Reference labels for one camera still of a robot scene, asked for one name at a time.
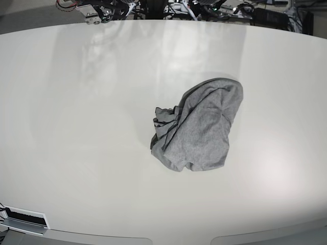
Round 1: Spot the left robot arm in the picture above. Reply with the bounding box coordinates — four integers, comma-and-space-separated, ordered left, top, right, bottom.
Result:
164, 1, 257, 22

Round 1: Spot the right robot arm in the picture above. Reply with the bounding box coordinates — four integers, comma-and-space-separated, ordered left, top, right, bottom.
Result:
55, 0, 141, 25

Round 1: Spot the grey t-shirt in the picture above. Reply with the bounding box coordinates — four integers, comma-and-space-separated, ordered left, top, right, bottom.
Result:
150, 78, 243, 172

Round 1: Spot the white cable grommet box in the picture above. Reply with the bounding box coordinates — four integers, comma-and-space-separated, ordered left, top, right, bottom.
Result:
1, 204, 51, 236

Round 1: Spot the black power adapter brick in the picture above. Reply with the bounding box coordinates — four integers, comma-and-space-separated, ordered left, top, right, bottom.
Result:
252, 8, 289, 29

